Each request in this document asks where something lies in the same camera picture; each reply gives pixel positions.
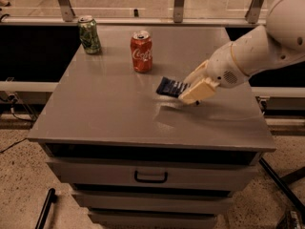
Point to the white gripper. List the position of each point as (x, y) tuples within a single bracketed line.
[(223, 67)]

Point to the blue rxbar blueberry bar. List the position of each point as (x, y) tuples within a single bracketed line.
[(172, 88)]

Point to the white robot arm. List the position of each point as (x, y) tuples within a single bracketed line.
[(279, 43)]

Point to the red coke can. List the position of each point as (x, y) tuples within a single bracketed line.
[(142, 51)]

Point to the green soda can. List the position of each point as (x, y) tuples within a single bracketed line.
[(88, 34)]

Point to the grey drawer cabinet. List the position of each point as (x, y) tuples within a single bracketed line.
[(104, 121)]

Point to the black stand leg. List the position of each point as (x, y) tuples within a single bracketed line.
[(283, 184)]

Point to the black bar on floor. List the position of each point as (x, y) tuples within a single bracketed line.
[(49, 201)]

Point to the right metal railing bracket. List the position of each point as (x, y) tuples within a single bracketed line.
[(254, 10)]

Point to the metal railing bracket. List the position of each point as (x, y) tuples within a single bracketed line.
[(254, 10), (178, 11), (66, 10)]

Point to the middle metal railing bracket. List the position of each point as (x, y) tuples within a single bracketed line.
[(178, 11)]

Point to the black drawer handle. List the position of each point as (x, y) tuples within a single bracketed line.
[(150, 178)]

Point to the left metal railing bracket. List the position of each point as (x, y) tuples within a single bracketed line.
[(66, 10)]

